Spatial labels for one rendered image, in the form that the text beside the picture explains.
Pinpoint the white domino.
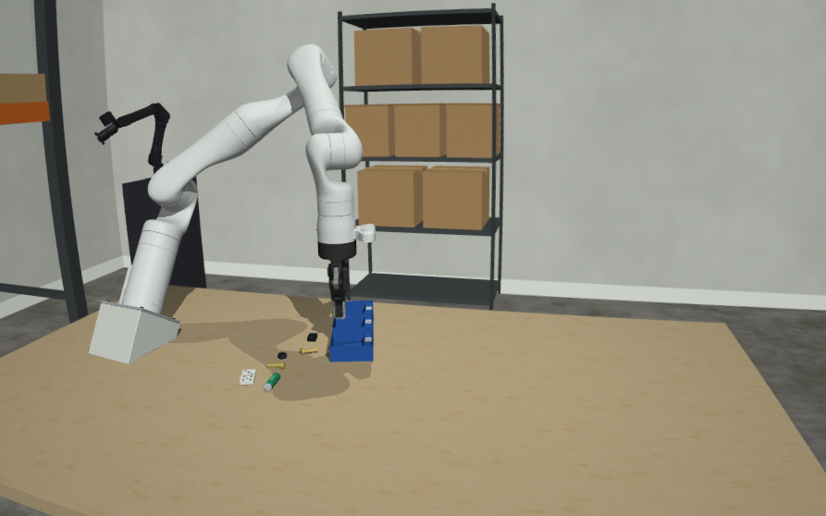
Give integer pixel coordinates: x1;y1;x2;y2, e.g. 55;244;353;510
240;369;256;385

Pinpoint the green aa battery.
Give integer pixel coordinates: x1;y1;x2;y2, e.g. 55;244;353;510
264;373;280;391

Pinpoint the blue three-compartment bin rack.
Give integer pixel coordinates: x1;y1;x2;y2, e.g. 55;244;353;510
329;301;374;362

